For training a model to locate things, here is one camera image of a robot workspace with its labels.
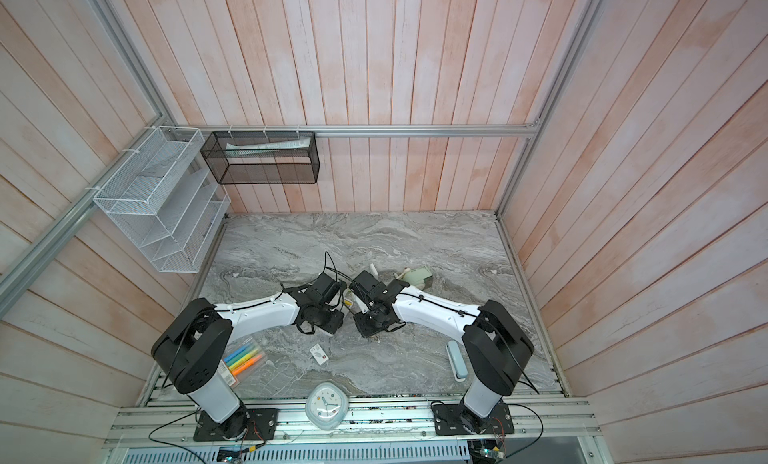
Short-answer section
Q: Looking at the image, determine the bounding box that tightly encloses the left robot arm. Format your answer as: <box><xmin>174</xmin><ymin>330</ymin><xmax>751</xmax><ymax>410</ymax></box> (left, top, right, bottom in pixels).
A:
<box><xmin>151</xmin><ymin>274</ymin><xmax>344</xmax><ymax>425</ymax></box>

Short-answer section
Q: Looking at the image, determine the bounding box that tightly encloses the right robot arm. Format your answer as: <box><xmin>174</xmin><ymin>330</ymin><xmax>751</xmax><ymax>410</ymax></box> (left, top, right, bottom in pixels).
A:
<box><xmin>350</xmin><ymin>271</ymin><xmax>535</xmax><ymax>419</ymax></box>

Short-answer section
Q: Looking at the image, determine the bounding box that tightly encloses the small white red card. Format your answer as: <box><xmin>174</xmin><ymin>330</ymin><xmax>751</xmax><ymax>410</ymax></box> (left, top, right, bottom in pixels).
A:
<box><xmin>310</xmin><ymin>344</ymin><xmax>329</xmax><ymax>365</ymax></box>

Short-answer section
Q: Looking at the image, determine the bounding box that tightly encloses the mint green pencil sharpener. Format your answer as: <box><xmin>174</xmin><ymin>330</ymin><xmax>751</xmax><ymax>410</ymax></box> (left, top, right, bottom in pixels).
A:
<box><xmin>395</xmin><ymin>266</ymin><xmax>433</xmax><ymax>290</ymax></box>

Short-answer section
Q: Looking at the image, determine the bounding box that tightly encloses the white round alarm clock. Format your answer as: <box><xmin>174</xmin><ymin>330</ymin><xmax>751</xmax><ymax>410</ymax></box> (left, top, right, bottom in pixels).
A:
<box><xmin>305</xmin><ymin>382</ymin><xmax>349</xmax><ymax>431</ymax></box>

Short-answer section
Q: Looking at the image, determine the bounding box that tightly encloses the pack of coloured highlighters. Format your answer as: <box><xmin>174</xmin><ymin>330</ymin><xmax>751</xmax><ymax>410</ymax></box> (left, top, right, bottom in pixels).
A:
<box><xmin>218</xmin><ymin>339</ymin><xmax>266</xmax><ymax>388</ymax></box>

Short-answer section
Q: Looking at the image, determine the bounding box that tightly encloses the light blue glasses case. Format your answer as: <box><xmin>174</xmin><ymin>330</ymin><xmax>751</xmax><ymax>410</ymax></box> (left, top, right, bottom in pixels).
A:
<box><xmin>446</xmin><ymin>341</ymin><xmax>469</xmax><ymax>382</ymax></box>

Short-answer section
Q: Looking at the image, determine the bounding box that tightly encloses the white paper in basket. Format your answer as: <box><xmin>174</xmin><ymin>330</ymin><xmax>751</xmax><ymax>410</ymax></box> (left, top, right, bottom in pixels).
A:
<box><xmin>224</xmin><ymin>138</ymin><xmax>312</xmax><ymax>158</ymax></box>

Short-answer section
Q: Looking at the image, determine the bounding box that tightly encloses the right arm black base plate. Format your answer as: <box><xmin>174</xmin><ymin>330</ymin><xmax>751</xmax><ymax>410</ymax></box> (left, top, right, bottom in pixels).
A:
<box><xmin>430</xmin><ymin>400</ymin><xmax>514</xmax><ymax>436</ymax></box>

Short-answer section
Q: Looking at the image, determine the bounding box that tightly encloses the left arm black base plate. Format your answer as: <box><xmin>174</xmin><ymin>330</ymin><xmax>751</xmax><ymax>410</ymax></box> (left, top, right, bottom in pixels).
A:
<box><xmin>193</xmin><ymin>407</ymin><xmax>279</xmax><ymax>442</ymax></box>

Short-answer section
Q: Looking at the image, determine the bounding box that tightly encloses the black wire mesh basket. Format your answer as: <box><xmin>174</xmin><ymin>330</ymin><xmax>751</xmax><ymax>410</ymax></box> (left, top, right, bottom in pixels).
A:
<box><xmin>201</xmin><ymin>130</ymin><xmax>321</xmax><ymax>185</ymax></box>

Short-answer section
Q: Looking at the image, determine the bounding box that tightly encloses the white wire mesh shelf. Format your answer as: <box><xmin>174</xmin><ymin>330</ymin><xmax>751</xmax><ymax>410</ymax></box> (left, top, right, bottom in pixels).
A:
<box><xmin>94</xmin><ymin>127</ymin><xmax>230</xmax><ymax>274</ymax></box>

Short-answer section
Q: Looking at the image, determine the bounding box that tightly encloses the aluminium front rail frame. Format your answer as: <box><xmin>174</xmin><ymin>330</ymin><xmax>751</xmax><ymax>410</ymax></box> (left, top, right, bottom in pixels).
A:
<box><xmin>103</xmin><ymin>394</ymin><xmax>613</xmax><ymax>463</ymax></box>

